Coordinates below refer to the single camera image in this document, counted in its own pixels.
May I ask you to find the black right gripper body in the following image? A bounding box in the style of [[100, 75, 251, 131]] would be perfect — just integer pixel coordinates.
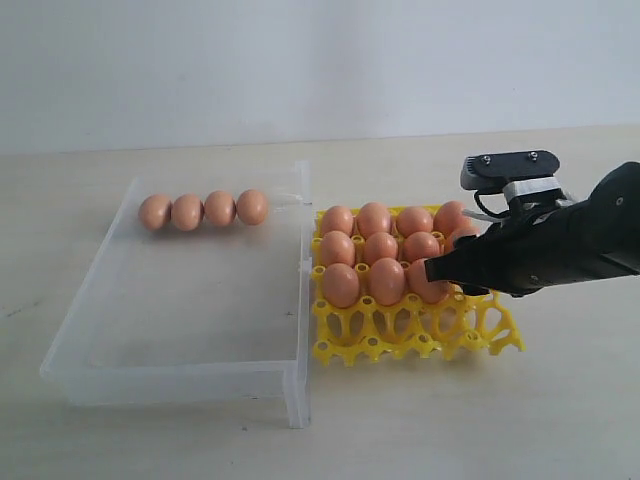
[[454, 209, 600, 297]]

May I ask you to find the brown egg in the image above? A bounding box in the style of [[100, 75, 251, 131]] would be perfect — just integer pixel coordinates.
[[407, 258, 451, 304], [319, 230, 356, 267], [204, 190, 236, 227], [321, 263, 360, 308], [402, 231, 441, 262], [369, 258, 406, 306], [171, 193, 204, 232], [138, 194, 172, 231], [433, 200, 471, 236], [444, 225, 478, 254], [236, 189, 269, 226]]

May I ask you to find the brown egg slot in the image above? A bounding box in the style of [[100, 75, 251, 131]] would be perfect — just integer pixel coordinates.
[[356, 202, 392, 239], [319, 205, 354, 237], [395, 206, 433, 238]]

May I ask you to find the brown egg lone front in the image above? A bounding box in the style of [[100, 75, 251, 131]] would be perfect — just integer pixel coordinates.
[[363, 231, 399, 265]]

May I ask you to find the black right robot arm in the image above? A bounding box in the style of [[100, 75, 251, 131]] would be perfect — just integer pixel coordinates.
[[424, 162, 639, 297]]

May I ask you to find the yellow plastic egg tray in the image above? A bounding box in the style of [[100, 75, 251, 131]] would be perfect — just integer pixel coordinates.
[[311, 206, 524, 366]]

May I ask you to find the clear plastic tray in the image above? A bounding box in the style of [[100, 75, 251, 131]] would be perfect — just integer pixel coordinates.
[[40, 160, 313, 428]]

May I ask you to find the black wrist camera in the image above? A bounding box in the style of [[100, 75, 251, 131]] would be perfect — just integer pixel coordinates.
[[460, 150, 560, 193]]

